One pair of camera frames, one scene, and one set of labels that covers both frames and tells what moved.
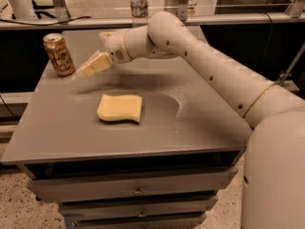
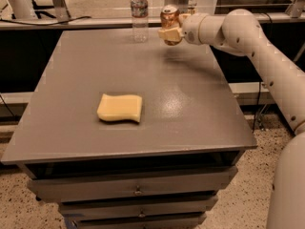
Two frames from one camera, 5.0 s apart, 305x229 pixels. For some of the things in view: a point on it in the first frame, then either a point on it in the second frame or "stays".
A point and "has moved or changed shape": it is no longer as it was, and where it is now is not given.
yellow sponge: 120,108 stays
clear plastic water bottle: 139,8 stays
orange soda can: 58,53 has moved or changed shape
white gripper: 115,47 -> 192,28
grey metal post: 61,10 stays
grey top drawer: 53,191 stays
